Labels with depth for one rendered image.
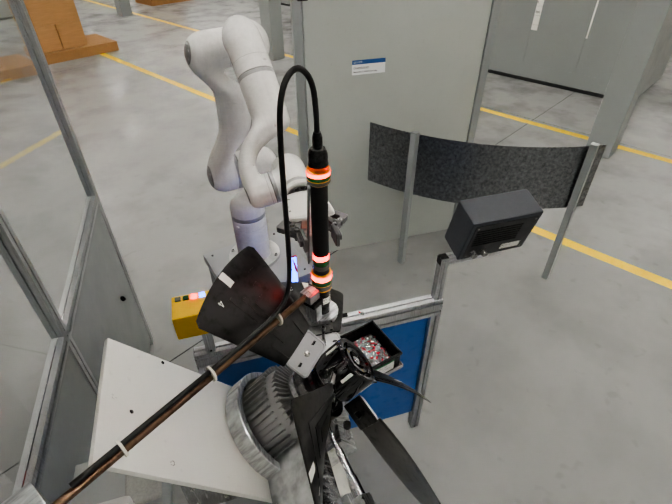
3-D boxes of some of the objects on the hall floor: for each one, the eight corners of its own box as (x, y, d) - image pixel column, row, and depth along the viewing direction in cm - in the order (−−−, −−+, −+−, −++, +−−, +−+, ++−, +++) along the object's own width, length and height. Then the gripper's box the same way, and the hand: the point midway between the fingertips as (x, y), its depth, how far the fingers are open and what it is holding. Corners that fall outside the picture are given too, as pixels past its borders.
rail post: (410, 428, 219) (431, 316, 171) (407, 421, 222) (426, 309, 174) (418, 426, 220) (440, 314, 172) (414, 418, 223) (435, 307, 175)
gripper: (261, 189, 97) (277, 236, 84) (337, 177, 101) (364, 220, 88) (264, 218, 102) (280, 267, 88) (337, 205, 106) (363, 250, 92)
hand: (320, 238), depth 89 cm, fingers open, 6 cm apart
